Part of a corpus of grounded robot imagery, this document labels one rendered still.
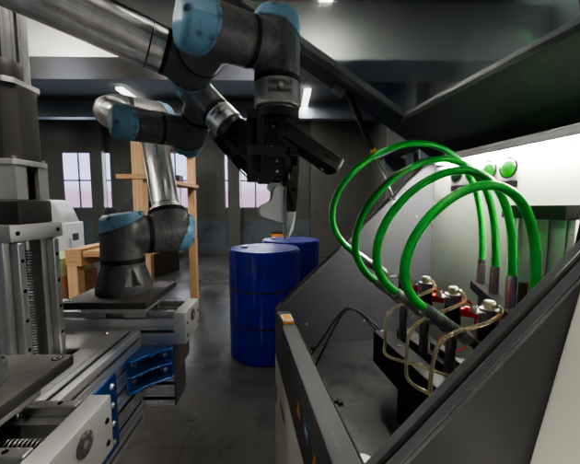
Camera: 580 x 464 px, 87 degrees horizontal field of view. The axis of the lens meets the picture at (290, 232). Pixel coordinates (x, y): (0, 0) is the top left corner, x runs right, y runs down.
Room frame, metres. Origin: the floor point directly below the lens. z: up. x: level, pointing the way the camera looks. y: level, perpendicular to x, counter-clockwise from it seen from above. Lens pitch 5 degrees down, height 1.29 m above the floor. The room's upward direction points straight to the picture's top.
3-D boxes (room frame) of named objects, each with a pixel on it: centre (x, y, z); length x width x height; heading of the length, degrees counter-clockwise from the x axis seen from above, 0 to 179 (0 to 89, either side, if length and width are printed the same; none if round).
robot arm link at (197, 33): (0.48, 0.12, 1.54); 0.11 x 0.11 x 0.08; 33
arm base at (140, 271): (0.88, 0.49, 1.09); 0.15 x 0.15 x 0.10
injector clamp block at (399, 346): (0.57, -0.29, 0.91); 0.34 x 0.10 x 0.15; 10
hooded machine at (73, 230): (6.12, 4.67, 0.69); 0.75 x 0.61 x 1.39; 89
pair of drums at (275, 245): (2.93, 0.11, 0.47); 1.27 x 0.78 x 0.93; 174
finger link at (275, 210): (0.50, 0.02, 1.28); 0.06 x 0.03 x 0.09; 100
